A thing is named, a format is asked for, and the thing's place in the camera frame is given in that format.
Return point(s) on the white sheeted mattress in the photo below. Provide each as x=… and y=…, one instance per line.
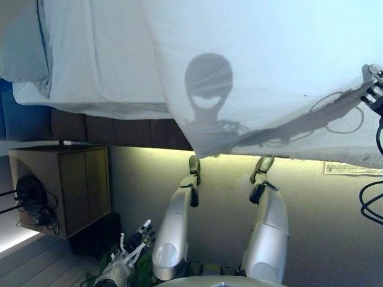
x=104, y=59

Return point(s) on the large beige pillow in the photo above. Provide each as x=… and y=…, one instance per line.
x=21, y=45

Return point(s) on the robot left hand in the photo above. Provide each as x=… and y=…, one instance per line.
x=140, y=242

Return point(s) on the white duvet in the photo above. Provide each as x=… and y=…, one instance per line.
x=269, y=59

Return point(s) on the wooden nightstand with doors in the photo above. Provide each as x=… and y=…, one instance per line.
x=83, y=191

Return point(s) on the grey patterned rug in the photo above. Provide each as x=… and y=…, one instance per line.
x=353, y=169

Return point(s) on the brown upholstered bed frame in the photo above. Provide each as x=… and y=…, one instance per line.
x=119, y=131

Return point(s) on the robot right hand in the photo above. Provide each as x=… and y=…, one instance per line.
x=374, y=89

